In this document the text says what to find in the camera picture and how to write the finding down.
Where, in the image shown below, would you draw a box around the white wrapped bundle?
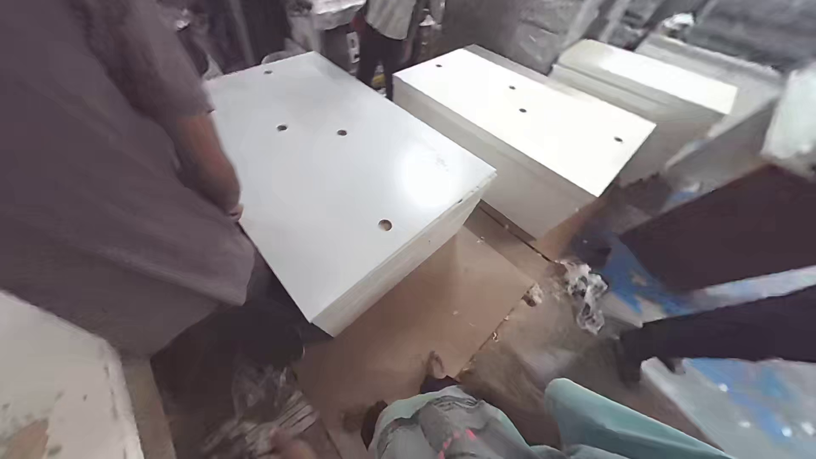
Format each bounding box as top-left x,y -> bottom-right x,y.
762,62 -> 816,177

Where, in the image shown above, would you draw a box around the blue and white plastic sheet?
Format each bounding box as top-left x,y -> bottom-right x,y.
640,357 -> 816,459

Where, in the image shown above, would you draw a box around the crumpled clear plastic wrap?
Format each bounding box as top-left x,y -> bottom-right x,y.
556,259 -> 609,335

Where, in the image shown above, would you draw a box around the stack of white drilled panels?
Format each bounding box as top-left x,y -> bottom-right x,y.
393,45 -> 657,241
204,51 -> 497,337

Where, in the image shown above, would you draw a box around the crumpled clear plastic film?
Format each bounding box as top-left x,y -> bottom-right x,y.
203,360 -> 320,459

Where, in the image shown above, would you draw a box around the dark brown panel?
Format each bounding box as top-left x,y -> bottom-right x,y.
620,163 -> 816,295

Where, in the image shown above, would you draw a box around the stack of plain cream panels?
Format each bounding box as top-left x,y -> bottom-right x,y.
550,39 -> 739,186

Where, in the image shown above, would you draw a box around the worn white board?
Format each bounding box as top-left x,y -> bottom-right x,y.
0,290 -> 177,459

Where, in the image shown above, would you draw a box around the grey panel stack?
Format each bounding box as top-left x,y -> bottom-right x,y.
635,33 -> 785,195

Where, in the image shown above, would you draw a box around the brown cardboard sheet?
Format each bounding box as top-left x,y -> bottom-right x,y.
297,224 -> 536,404

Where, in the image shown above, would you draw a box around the person's legs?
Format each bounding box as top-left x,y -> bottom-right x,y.
361,352 -> 735,459

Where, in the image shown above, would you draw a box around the person's left hand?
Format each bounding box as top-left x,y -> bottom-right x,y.
270,428 -> 317,459

